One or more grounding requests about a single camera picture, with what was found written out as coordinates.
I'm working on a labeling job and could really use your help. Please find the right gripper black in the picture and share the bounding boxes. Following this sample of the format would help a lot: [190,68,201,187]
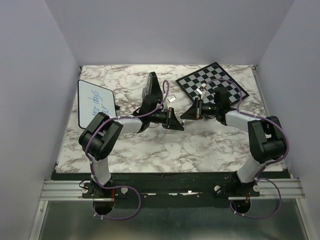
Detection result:
[179,98,218,121]

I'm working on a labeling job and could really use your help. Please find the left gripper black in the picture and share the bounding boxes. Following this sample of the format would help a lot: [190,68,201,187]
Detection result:
[149,106,185,130]

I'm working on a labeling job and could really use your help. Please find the whiteboard with black frame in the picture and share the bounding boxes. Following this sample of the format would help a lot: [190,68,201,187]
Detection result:
[77,80,117,129]

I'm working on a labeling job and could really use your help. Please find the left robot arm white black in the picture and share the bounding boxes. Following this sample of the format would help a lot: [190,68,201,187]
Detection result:
[78,94,184,198]

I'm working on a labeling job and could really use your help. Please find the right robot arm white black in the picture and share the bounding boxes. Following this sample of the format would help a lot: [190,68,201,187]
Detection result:
[180,87,290,196]

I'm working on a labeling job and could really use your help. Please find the black metronome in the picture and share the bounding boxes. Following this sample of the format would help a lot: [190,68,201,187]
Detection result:
[142,71,163,103]

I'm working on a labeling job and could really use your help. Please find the black grey chessboard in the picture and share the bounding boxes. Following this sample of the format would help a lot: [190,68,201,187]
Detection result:
[176,62,249,105]

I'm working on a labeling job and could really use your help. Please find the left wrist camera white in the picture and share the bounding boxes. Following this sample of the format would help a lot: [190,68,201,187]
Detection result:
[166,94,177,103]

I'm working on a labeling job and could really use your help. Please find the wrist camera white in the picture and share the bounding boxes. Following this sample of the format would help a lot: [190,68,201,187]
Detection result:
[166,94,177,103]
[196,83,207,99]

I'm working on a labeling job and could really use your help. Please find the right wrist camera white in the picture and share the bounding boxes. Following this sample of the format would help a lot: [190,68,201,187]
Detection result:
[196,83,207,99]

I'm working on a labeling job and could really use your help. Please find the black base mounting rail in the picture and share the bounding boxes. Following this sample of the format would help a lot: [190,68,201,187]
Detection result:
[82,172,260,209]

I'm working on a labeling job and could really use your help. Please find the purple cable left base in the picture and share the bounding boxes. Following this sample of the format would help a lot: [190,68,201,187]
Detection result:
[93,186,144,221]

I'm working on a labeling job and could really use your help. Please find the purple cable base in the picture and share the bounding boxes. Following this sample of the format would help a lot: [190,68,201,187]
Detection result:
[93,186,144,221]
[229,177,282,218]

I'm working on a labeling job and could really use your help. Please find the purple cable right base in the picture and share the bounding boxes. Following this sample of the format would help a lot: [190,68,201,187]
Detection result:
[229,177,282,218]

